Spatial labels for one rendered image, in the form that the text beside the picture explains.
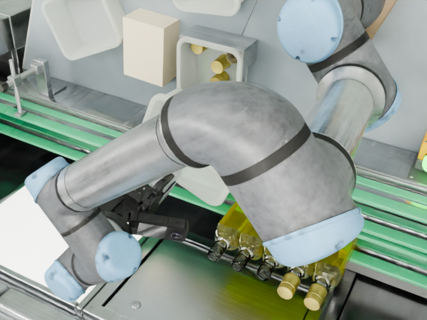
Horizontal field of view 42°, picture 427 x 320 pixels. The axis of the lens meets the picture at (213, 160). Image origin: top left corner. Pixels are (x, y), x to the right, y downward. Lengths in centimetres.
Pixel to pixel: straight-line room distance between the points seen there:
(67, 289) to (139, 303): 34
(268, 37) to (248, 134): 79
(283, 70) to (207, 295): 56
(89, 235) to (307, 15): 50
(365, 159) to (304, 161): 70
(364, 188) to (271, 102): 67
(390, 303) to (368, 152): 37
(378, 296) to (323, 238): 82
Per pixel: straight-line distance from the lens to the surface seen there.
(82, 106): 164
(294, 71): 137
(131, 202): 110
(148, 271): 137
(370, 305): 141
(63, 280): 98
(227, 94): 61
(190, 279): 135
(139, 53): 147
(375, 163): 130
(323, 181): 62
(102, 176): 77
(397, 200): 124
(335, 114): 80
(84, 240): 90
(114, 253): 89
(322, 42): 96
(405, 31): 126
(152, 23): 143
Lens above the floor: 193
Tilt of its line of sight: 47 degrees down
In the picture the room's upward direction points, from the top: 137 degrees counter-clockwise
